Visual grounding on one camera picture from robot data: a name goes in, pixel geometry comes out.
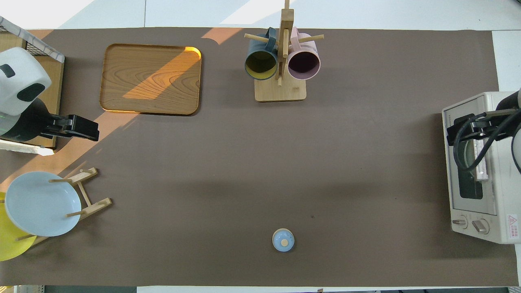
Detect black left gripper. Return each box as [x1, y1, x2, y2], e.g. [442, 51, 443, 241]
[41, 114, 100, 142]

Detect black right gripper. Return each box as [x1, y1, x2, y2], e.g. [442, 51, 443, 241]
[447, 108, 516, 147]

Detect cream toaster oven body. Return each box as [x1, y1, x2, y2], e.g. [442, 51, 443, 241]
[442, 92, 521, 245]

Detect wooden stepped shelf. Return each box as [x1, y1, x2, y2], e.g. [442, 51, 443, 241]
[0, 32, 65, 149]

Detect light blue plate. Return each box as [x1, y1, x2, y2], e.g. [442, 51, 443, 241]
[4, 171, 82, 237]

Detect wooden plate rack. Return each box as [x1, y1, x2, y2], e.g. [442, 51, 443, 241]
[16, 167, 112, 247]

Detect wooden serving tray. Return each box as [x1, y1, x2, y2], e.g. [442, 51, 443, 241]
[99, 44, 202, 116]

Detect yellow plate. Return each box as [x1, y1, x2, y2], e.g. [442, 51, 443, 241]
[0, 191, 37, 262]

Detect pink mug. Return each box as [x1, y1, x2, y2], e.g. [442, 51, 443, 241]
[287, 27, 321, 80]

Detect brown table mat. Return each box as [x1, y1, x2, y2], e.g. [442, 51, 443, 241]
[0, 27, 519, 287]

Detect wooden mug tree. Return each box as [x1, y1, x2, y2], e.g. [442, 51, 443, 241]
[244, 0, 325, 102]

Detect dark blue mug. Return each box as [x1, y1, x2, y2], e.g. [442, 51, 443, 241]
[244, 27, 279, 81]

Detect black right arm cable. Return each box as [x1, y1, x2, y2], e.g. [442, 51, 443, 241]
[453, 109, 521, 172]

